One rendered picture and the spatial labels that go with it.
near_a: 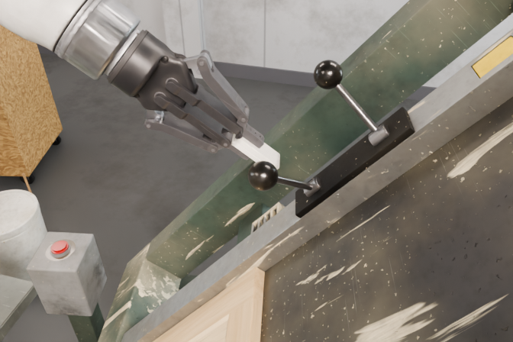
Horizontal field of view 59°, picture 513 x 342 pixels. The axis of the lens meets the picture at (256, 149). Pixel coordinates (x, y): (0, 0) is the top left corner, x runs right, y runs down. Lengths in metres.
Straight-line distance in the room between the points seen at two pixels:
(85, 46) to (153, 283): 0.73
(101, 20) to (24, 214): 1.79
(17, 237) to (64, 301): 0.99
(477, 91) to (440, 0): 0.24
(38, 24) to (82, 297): 0.82
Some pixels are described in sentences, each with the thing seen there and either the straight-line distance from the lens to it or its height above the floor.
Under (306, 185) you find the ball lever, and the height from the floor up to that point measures 1.36.
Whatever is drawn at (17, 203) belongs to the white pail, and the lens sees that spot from 2.32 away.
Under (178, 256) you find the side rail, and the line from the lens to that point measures 1.11.
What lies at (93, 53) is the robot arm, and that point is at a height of 1.57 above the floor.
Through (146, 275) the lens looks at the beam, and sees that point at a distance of 1.13.
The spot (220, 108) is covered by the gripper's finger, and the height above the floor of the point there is 1.48.
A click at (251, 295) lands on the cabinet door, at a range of 0.70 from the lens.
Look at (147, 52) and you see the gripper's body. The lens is 0.52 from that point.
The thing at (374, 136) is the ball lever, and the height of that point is 1.44.
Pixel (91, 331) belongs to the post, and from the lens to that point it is 1.40.
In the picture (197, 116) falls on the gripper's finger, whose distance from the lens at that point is 0.56.
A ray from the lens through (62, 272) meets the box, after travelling 1.16.
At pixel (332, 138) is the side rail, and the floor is 1.29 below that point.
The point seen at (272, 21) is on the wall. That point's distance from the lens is 3.61.
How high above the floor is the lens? 1.76
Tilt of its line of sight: 36 degrees down
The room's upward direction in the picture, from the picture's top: straight up
